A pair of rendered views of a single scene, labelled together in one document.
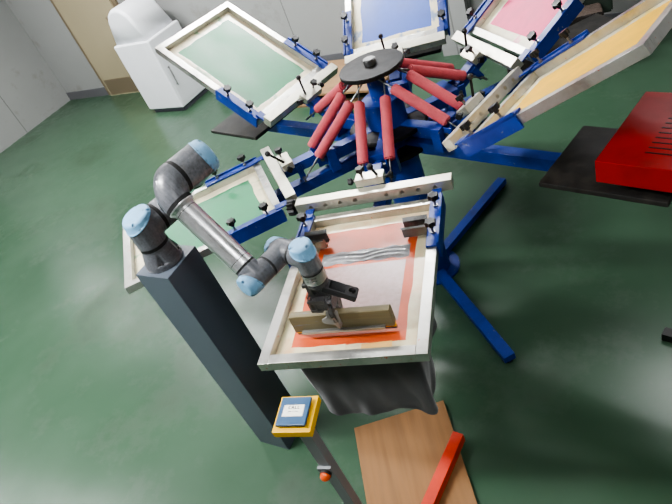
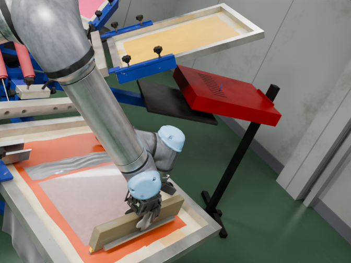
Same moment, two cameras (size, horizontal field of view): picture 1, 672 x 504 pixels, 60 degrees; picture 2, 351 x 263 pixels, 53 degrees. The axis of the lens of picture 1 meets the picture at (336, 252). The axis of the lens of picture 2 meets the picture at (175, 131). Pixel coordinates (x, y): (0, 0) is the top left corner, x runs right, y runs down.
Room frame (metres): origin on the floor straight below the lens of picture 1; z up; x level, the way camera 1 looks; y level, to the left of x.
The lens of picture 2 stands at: (1.30, 0.92, 1.79)
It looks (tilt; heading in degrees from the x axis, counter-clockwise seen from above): 27 degrees down; 278
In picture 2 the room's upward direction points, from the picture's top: 22 degrees clockwise
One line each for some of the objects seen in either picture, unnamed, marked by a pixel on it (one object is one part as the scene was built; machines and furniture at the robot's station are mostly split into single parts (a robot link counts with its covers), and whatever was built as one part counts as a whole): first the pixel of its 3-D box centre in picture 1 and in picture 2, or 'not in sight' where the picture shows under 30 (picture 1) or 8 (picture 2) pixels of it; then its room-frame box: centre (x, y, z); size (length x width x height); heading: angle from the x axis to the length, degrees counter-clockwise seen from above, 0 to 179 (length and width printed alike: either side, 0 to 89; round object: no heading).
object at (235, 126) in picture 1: (304, 127); not in sight; (3.15, -0.12, 0.91); 1.34 x 0.41 x 0.08; 34
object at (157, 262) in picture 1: (158, 250); not in sight; (1.93, 0.61, 1.25); 0.15 x 0.15 x 0.10
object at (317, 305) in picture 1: (320, 292); (147, 191); (1.43, 0.10, 1.15); 0.09 x 0.08 x 0.12; 64
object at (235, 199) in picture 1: (218, 194); not in sight; (2.53, 0.41, 1.05); 1.08 x 0.61 x 0.23; 94
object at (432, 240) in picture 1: (435, 224); not in sight; (1.74, -0.39, 0.98); 0.30 x 0.05 x 0.07; 154
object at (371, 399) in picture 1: (365, 380); not in sight; (1.38, 0.09, 0.74); 0.45 x 0.03 x 0.43; 64
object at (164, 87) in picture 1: (156, 53); not in sight; (7.27, 0.99, 0.63); 0.64 x 0.57 x 1.27; 49
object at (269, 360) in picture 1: (358, 276); (94, 182); (1.64, -0.04, 0.97); 0.79 x 0.58 x 0.04; 154
